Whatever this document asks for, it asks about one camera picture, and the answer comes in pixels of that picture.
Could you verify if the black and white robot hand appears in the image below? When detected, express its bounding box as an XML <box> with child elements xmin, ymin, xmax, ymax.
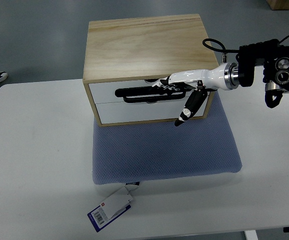
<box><xmin>152</xmin><ymin>62</ymin><xmax>238</xmax><ymax>127</ymax></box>

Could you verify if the white drawer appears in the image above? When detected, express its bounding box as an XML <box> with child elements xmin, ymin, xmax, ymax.
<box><xmin>87</xmin><ymin>73</ymin><xmax>216</xmax><ymax>105</ymax></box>
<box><xmin>94</xmin><ymin>95</ymin><xmax>210</xmax><ymax>125</ymax></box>

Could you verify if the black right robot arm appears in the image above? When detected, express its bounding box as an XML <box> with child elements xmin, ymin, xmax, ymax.
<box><xmin>202</xmin><ymin>35</ymin><xmax>289</xmax><ymax>109</ymax></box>

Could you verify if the light wood drawer cabinet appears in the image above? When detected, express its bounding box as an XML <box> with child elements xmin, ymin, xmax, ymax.
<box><xmin>83</xmin><ymin>14</ymin><xmax>219</xmax><ymax>127</ymax></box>

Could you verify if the brown cardboard box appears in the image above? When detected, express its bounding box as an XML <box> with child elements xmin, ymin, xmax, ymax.
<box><xmin>266</xmin><ymin>0</ymin><xmax>289</xmax><ymax>11</ymax></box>

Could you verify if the blue grey mesh cushion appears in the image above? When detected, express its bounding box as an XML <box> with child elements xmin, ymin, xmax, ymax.
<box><xmin>92</xmin><ymin>94</ymin><xmax>242</xmax><ymax>185</ymax></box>

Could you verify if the white table leg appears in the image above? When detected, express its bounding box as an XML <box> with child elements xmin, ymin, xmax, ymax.
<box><xmin>244</xmin><ymin>230</ymin><xmax>259</xmax><ymax>240</ymax></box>

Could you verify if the white and blue paper tag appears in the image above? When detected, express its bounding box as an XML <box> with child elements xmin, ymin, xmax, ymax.
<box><xmin>87</xmin><ymin>181</ymin><xmax>140</xmax><ymax>233</ymax></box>

